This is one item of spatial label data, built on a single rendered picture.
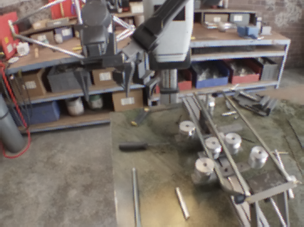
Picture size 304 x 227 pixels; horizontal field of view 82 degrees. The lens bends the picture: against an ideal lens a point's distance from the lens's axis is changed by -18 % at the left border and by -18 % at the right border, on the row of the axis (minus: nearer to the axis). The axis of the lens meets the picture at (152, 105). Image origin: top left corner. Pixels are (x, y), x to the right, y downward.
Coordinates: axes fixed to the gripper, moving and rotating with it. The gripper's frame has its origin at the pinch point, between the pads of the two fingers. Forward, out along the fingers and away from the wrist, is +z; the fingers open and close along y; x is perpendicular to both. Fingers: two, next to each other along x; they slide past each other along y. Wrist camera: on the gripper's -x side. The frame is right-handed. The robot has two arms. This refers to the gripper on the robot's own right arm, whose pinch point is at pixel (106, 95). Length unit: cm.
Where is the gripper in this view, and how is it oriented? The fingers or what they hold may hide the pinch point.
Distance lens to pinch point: 51.0
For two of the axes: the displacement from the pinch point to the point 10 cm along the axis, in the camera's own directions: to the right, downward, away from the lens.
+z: 0.7, 9.9, 0.9
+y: 10.0, -0.8, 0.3
